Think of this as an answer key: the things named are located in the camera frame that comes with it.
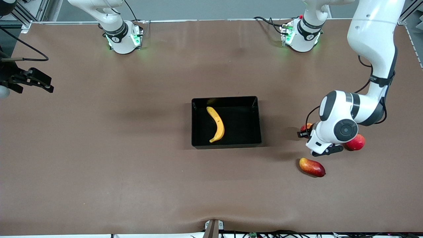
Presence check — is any black plastic box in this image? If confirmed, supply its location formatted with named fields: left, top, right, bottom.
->
left=191, top=96, right=263, bottom=149

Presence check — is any yellow banana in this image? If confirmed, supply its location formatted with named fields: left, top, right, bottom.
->
left=206, top=106, right=225, bottom=143

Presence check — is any red yellow mango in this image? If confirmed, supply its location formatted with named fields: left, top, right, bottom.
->
left=299, top=158, right=326, bottom=178

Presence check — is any red round peach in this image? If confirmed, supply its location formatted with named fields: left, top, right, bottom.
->
left=344, top=133, right=365, bottom=151

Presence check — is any metal table edge clamp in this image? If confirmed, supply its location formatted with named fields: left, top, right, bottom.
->
left=203, top=219, right=224, bottom=238

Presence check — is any brown table mat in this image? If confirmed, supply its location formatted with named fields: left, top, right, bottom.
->
left=0, top=18, right=423, bottom=236

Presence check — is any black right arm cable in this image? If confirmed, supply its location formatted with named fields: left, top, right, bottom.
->
left=0, top=26, right=49, bottom=62

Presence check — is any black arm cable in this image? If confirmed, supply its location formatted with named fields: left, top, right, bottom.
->
left=0, top=26, right=49, bottom=62
left=306, top=56, right=388, bottom=134

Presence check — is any aluminium frame with braces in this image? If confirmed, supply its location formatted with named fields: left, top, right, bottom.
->
left=0, top=0, right=50, bottom=33

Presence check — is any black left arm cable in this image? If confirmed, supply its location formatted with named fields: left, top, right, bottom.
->
left=306, top=56, right=388, bottom=134

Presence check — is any black right base cable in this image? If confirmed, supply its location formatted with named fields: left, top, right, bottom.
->
left=124, top=0, right=151, bottom=33

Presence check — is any black base cable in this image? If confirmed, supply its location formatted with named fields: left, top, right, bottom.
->
left=254, top=16, right=299, bottom=34
left=124, top=0, right=151, bottom=33

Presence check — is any black left base cable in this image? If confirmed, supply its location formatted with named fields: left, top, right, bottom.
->
left=254, top=16, right=299, bottom=34

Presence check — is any aluminium corner frame post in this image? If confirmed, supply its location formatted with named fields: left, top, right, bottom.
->
left=398, top=0, right=423, bottom=25

